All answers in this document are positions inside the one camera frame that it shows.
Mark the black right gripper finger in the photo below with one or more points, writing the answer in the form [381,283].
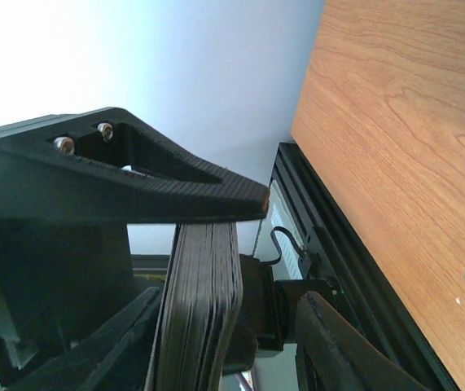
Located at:
[332,355]

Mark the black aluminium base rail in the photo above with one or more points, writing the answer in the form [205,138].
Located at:
[352,281]

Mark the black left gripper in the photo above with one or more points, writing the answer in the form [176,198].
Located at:
[61,282]

